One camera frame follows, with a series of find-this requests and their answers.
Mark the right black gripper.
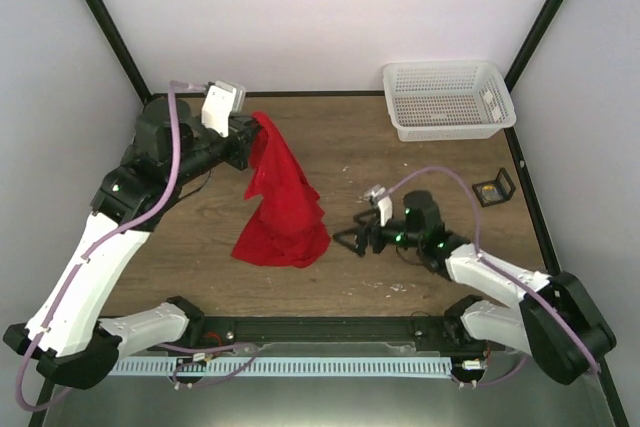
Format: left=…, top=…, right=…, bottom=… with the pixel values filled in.
left=335, top=209, right=422, bottom=257

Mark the red t-shirt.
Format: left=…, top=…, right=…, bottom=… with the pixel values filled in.
left=231, top=112, right=330, bottom=269

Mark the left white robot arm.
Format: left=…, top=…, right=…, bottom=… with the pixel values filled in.
left=3, top=99, right=261, bottom=390

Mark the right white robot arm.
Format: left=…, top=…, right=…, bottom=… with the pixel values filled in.
left=333, top=188, right=617, bottom=385

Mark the black brooch box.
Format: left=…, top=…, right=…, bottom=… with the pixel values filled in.
left=472, top=167, right=517, bottom=208

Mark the white plastic basket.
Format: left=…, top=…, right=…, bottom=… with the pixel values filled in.
left=383, top=60, right=516, bottom=142

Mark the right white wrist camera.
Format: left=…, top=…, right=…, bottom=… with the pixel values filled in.
left=364, top=185, right=393, bottom=227

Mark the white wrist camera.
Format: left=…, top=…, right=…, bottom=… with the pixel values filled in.
left=364, top=185, right=393, bottom=227
left=201, top=81, right=246, bottom=138

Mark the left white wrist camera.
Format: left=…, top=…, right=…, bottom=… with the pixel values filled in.
left=201, top=81, right=246, bottom=138

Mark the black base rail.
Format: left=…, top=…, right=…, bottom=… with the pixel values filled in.
left=114, top=315, right=601, bottom=354

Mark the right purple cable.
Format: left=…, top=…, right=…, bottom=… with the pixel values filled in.
left=384, top=165, right=601, bottom=378

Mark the light blue cable duct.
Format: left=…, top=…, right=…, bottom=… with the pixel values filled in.
left=110, top=356, right=452, bottom=379

